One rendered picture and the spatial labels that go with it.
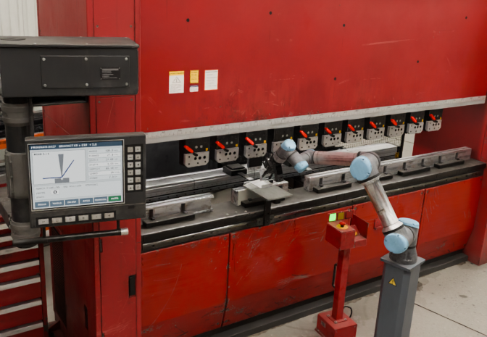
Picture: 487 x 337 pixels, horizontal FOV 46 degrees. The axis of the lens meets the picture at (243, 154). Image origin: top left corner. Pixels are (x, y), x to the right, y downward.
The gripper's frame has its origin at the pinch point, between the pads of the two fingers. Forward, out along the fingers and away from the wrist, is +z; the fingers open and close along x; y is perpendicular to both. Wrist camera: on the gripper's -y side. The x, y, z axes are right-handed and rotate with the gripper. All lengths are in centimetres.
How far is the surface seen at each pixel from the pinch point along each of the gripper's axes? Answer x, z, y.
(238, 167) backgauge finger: 1.5, 19.7, 21.4
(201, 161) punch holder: 41.6, -8.0, 14.5
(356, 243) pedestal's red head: -44, 4, -51
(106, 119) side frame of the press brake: 103, -47, 21
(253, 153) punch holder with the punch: 6.2, -8.1, 14.7
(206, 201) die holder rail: 36.4, 13.4, -0.9
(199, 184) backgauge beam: 27.1, 28.8, 18.8
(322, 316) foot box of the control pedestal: -36, 57, -77
